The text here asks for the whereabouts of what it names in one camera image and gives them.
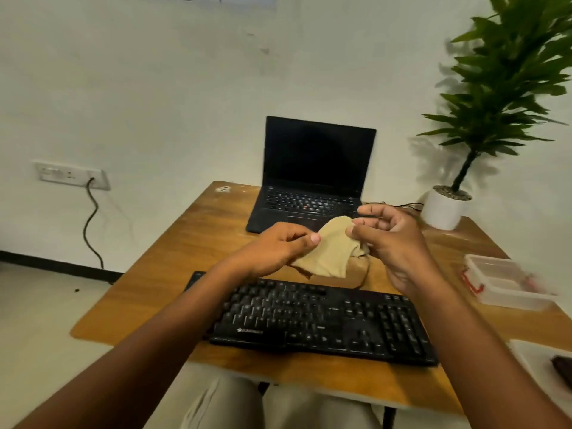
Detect green leafy plant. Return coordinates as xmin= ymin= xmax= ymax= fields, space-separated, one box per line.
xmin=417 ymin=0 xmax=572 ymax=195

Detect white tray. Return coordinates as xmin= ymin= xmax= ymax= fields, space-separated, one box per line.
xmin=507 ymin=339 xmax=572 ymax=419

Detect thin black laptop cable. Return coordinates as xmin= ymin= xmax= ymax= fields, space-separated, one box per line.
xmin=364 ymin=201 xmax=425 ymax=212

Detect person's left hand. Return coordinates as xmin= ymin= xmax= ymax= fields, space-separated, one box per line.
xmin=231 ymin=222 xmax=322 ymax=282

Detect person's left forearm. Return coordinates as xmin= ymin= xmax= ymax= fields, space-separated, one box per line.
xmin=13 ymin=258 xmax=252 ymax=429

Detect person's right hand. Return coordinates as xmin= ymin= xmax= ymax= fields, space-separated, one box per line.
xmin=346 ymin=203 xmax=443 ymax=301

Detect person's right forearm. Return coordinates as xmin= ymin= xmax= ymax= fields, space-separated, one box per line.
xmin=402 ymin=274 xmax=572 ymax=429

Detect beige cloth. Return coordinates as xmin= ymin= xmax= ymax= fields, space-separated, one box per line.
xmin=290 ymin=215 xmax=371 ymax=279

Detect black keyboard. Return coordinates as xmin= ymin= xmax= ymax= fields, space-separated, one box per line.
xmin=184 ymin=271 xmax=439 ymax=367

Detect clear plastic container red clasp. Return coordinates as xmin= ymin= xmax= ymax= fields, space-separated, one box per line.
xmin=461 ymin=254 xmax=558 ymax=312

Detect black keyboard cable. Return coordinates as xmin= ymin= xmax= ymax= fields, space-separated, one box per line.
xmin=352 ymin=254 xmax=372 ymax=291

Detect white plant pot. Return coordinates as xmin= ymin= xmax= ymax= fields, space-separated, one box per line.
xmin=420 ymin=185 xmax=473 ymax=232

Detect person's beige trousers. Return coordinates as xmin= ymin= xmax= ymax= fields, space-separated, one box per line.
xmin=179 ymin=375 xmax=385 ymax=429

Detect white wall socket strip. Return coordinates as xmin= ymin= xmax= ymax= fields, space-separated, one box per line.
xmin=33 ymin=160 xmax=111 ymax=192

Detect black laptop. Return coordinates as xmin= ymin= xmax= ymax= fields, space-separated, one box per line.
xmin=245 ymin=115 xmax=377 ymax=234

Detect black wall power cable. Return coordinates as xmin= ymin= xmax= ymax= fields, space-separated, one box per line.
xmin=82 ymin=177 xmax=106 ymax=271

